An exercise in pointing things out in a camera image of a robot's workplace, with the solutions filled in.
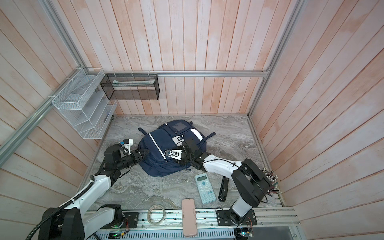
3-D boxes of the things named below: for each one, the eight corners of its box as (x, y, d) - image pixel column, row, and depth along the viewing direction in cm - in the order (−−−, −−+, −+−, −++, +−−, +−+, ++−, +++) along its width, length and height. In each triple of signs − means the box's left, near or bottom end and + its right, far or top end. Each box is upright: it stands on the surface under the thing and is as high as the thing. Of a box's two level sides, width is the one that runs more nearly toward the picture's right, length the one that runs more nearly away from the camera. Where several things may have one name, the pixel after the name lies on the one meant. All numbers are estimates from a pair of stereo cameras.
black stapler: (217, 200, 82) (219, 197, 77) (222, 179, 89) (223, 175, 85) (223, 202, 81) (225, 199, 77) (227, 181, 88) (229, 177, 84)
